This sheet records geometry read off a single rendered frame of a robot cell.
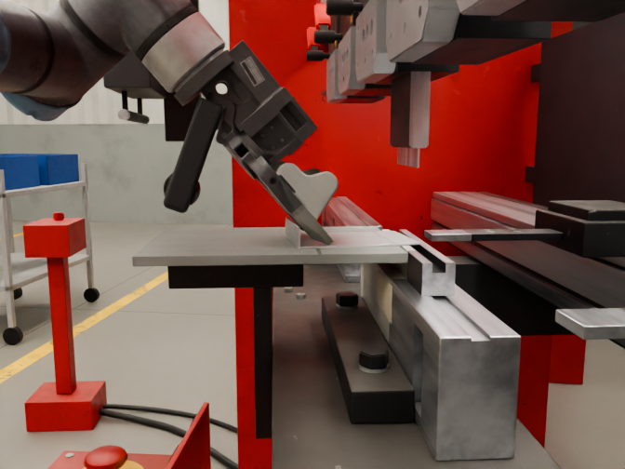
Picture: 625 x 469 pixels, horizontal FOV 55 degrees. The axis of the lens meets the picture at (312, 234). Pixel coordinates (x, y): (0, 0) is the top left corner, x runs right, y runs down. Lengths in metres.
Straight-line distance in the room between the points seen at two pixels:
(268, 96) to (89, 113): 7.90
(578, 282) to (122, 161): 7.73
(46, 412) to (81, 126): 6.30
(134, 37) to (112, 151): 7.76
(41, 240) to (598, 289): 1.98
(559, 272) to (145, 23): 0.59
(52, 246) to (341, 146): 1.26
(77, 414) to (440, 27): 2.28
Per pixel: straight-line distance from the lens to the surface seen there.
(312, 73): 1.51
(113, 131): 8.34
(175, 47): 0.59
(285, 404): 0.55
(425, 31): 0.43
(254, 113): 0.59
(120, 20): 0.61
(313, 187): 0.60
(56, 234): 2.36
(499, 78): 1.61
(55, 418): 2.58
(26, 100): 0.64
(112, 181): 8.38
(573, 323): 0.38
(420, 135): 0.62
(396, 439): 0.50
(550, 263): 0.87
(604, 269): 0.76
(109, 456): 0.64
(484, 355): 0.45
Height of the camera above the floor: 1.11
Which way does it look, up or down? 9 degrees down
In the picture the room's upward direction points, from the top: straight up
